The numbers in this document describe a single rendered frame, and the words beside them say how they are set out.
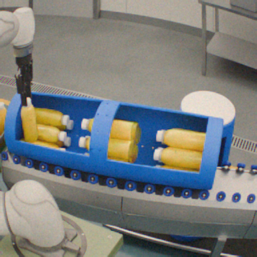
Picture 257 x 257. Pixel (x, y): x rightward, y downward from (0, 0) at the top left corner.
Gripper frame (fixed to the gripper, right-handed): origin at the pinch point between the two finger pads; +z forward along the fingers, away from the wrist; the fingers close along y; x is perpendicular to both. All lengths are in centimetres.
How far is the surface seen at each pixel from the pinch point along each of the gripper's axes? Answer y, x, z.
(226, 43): 282, -75, 99
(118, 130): 2.5, -37.4, 11.8
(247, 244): 32, -113, 113
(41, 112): 9.4, -1.8, 14.7
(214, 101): 51, -71, 24
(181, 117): 18, -58, 13
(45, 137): 2.7, -5.9, 22.0
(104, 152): -7.6, -35.4, 14.4
